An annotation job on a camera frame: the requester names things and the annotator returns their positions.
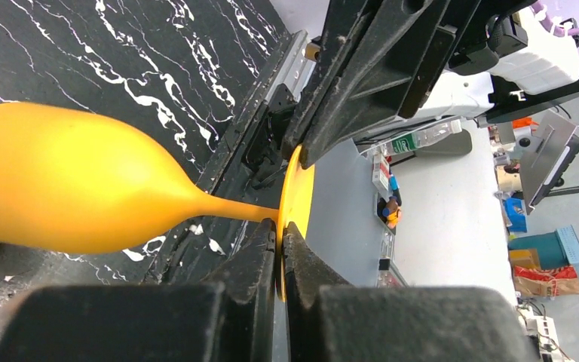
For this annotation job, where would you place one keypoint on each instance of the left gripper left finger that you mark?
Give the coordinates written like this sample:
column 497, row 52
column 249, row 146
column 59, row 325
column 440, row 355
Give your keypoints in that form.
column 227, row 316

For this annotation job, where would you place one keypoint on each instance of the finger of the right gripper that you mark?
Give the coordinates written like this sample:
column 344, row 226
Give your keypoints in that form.
column 318, row 124

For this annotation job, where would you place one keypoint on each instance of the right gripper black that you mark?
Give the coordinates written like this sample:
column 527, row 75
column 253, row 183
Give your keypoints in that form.
column 407, row 48

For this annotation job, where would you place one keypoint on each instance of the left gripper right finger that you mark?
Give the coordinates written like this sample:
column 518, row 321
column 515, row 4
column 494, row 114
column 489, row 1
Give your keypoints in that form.
column 329, row 319

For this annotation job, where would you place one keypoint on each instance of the yellow wine glass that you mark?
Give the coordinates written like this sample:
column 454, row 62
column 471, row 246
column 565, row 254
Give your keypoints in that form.
column 78, row 182

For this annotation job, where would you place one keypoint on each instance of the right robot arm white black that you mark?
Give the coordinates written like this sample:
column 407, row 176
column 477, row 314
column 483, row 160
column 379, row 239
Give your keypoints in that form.
column 538, row 69

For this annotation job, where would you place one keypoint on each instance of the plastic water bottle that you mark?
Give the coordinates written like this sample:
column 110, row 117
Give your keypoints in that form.
column 419, row 138

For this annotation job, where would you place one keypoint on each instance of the brown paper bag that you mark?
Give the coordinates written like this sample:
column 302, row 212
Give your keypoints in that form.
column 546, row 283

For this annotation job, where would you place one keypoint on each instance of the teal storage bin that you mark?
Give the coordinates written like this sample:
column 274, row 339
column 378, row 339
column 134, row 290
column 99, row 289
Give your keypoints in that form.
column 555, row 249

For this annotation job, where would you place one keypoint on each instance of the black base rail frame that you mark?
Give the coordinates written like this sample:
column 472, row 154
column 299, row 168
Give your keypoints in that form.
column 247, row 166

